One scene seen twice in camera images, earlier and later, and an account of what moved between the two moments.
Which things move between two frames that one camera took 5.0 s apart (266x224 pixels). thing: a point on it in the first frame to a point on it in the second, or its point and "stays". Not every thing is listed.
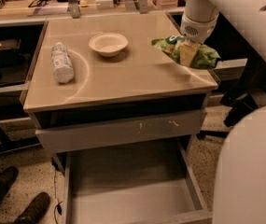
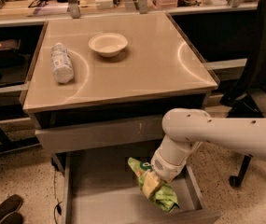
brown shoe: [36, 209] to [8, 205]
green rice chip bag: [206, 57] to [163, 196]
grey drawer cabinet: [119, 112] stays
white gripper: [199, 31] to [167, 166]
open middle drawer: [147, 183] stays
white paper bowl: [108, 45] stays
